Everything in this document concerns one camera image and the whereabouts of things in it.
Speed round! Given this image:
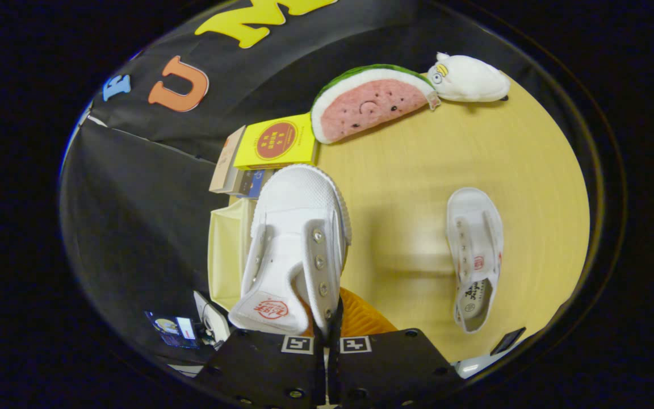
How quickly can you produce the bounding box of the white duck plush toy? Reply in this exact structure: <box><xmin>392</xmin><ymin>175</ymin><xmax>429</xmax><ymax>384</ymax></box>
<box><xmin>427</xmin><ymin>52</ymin><xmax>511</xmax><ymax>103</ymax></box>

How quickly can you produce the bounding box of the white device with cable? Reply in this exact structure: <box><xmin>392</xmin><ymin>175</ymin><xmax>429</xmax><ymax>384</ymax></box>
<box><xmin>194</xmin><ymin>291</ymin><xmax>231</xmax><ymax>345</ymax></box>

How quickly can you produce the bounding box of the small lit screen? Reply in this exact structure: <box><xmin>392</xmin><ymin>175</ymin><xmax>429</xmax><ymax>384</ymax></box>
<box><xmin>145</xmin><ymin>311</ymin><xmax>199</xmax><ymax>348</ymax></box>

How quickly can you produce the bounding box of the yellow book with red circle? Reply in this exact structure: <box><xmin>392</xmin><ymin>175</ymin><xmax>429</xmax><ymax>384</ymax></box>
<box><xmin>234</xmin><ymin>112</ymin><xmax>319</xmax><ymax>170</ymax></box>

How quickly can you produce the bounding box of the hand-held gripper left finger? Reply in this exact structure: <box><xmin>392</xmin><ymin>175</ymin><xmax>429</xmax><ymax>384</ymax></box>
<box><xmin>195</xmin><ymin>328</ymin><xmax>326</xmax><ymax>409</ymax></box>

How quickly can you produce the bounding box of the flat black device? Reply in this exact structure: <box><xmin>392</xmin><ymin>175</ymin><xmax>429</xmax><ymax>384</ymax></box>
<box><xmin>490</xmin><ymin>327</ymin><xmax>526</xmax><ymax>356</ymax></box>

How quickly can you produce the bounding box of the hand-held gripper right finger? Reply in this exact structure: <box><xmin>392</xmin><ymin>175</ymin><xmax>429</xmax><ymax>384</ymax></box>
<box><xmin>327</xmin><ymin>287</ymin><xmax>464</xmax><ymax>409</ymax></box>

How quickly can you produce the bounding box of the white canvas shoe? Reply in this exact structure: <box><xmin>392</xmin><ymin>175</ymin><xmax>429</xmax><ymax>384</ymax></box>
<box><xmin>228</xmin><ymin>164</ymin><xmax>353</xmax><ymax>336</ymax></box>
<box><xmin>446</xmin><ymin>187</ymin><xmax>504</xmax><ymax>334</ymax></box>

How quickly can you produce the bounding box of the white sheet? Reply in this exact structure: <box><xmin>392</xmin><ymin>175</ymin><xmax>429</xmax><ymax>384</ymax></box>
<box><xmin>454</xmin><ymin>354</ymin><xmax>498</xmax><ymax>379</ymax></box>

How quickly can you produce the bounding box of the watermelon slice plush toy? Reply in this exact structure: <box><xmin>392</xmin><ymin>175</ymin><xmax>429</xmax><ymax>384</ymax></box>
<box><xmin>310</xmin><ymin>64</ymin><xmax>441</xmax><ymax>144</ymax></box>

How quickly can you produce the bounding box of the beige storage box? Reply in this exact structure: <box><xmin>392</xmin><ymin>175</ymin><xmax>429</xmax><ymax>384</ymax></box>
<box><xmin>208</xmin><ymin>198</ymin><xmax>257</xmax><ymax>312</ymax></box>

